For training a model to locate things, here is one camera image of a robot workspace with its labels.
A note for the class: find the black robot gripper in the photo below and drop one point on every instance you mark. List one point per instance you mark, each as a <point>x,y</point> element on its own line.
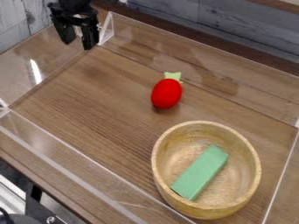
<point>75,12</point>

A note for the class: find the red plush radish toy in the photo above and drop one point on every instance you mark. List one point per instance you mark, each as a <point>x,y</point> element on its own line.
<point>167,91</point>

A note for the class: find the oval wooden bowl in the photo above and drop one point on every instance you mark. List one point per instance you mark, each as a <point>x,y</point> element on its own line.
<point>231,189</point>

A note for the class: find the green rectangular block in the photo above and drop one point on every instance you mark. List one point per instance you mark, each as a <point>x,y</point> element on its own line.
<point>200,173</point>

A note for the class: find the clear acrylic corner bracket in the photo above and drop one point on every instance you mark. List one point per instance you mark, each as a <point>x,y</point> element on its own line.
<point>107,30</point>

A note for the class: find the clear acrylic enclosure walls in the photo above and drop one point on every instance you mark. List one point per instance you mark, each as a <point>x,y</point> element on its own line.
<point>79,125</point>

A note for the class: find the black metal table frame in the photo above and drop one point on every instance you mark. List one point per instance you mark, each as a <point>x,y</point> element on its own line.
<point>36,210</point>

